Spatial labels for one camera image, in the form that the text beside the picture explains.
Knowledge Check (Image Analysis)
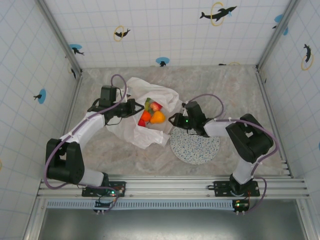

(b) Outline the yellow orange pear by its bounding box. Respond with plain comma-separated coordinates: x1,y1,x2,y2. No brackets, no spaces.
149,110,166,125

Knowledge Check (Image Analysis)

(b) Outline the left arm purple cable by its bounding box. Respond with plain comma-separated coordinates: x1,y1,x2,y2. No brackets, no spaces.
44,73,128,216

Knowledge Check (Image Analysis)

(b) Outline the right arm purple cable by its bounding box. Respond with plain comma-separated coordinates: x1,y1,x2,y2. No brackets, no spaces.
187,93,280,216

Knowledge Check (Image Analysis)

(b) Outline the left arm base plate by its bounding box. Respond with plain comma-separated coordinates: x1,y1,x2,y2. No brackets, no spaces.
81,180,127,198

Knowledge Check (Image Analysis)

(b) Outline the white slotted cable duct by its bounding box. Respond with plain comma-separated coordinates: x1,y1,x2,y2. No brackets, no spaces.
46,199,237,210

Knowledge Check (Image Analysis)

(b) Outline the aluminium mounting rail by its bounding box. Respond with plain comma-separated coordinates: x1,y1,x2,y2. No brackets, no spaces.
36,174,311,200

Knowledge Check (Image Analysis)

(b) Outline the white plastic bag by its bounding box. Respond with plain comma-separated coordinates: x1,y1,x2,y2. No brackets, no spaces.
106,76,180,150

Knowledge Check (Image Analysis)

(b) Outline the speckled round plate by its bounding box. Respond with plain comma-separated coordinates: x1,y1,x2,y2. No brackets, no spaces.
169,127,221,165

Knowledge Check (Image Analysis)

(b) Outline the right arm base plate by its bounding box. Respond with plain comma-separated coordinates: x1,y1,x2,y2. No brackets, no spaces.
207,180,261,198

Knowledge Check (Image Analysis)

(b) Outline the left controller board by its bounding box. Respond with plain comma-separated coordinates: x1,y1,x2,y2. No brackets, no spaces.
93,198,119,216

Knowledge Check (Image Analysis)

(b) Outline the aluminium side rail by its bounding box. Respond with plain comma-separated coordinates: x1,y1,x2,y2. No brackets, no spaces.
61,73,85,136
255,65,295,179

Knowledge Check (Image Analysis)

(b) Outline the pinkish red apple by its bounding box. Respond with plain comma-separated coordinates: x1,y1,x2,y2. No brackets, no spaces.
150,101,163,113

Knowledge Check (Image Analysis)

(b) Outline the right controller board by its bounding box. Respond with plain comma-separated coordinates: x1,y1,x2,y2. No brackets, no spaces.
231,198,251,216

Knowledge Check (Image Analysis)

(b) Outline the aluminium frame post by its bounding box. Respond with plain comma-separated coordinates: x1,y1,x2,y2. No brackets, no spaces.
256,0,301,70
34,0,83,76

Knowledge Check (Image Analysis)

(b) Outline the controller board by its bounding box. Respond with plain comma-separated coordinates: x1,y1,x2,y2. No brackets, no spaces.
231,198,251,216
93,198,119,216

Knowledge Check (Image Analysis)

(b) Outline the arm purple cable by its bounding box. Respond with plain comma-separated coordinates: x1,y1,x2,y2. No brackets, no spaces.
44,73,128,216
187,93,280,216

